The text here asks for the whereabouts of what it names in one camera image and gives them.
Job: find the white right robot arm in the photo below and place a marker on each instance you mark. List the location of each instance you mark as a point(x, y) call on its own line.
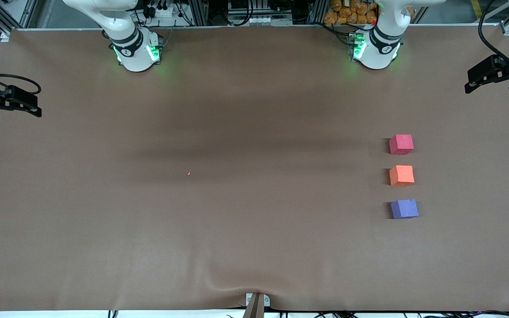
point(135, 48)

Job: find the brown table mat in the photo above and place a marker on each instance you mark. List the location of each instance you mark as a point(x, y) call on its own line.
point(254, 110)

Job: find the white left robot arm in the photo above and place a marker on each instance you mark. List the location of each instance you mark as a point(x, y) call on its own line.
point(378, 48)

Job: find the pile of orange objects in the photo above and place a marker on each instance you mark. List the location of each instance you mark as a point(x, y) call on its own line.
point(351, 13)

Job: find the orange foam cube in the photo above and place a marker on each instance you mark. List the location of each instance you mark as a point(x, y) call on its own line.
point(401, 176)

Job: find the white terminal block row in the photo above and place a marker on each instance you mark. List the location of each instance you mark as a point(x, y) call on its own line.
point(270, 20)

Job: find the white power strip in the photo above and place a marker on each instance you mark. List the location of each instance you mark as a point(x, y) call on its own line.
point(161, 12)

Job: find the brown wooden post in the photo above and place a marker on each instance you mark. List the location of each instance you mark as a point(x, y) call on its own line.
point(254, 309)

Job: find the small metal edge bracket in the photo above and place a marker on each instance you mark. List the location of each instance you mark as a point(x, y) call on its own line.
point(267, 301)

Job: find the purple foam cube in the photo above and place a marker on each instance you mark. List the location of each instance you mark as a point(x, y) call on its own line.
point(404, 209)

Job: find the pink foam cube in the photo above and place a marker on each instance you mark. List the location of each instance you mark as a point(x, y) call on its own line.
point(401, 145)

